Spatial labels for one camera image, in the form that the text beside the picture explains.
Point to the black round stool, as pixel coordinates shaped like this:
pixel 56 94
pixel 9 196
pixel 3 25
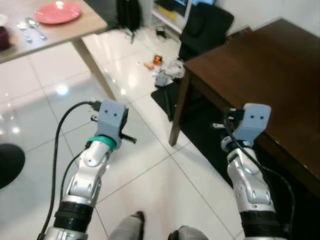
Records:
pixel 10 165

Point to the grey right robot leg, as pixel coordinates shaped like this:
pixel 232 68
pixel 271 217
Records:
pixel 187 234

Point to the pink round plate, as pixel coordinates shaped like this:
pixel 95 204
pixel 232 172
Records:
pixel 58 12

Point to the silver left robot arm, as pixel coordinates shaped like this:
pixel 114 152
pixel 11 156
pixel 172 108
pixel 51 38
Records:
pixel 85 175

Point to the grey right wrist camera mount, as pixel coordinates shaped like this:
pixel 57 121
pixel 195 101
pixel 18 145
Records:
pixel 254 120

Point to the dark purple cup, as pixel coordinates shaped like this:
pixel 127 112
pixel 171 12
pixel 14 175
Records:
pixel 4 39

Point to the silver metal spoon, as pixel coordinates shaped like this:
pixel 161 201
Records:
pixel 24 30
pixel 36 28

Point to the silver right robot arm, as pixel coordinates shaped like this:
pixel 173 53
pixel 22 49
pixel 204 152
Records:
pixel 250 190

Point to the crumpled white plastic bag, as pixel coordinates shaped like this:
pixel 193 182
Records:
pixel 176 68

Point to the orange and black tool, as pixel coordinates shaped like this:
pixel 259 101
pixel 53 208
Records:
pixel 158 60

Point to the white shelf unit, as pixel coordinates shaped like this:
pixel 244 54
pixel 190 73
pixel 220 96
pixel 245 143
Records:
pixel 167 15

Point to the grey power adapter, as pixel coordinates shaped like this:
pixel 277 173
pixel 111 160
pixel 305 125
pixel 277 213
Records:
pixel 162 80

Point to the dark brown wooden table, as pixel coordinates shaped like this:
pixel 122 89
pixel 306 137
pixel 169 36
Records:
pixel 260 65

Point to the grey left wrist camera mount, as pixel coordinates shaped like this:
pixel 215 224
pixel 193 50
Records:
pixel 111 117

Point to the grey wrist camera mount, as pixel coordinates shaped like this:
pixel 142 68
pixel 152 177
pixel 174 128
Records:
pixel 254 120
pixel 111 117

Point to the light wooden table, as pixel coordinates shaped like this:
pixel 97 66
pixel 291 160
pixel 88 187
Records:
pixel 70 31

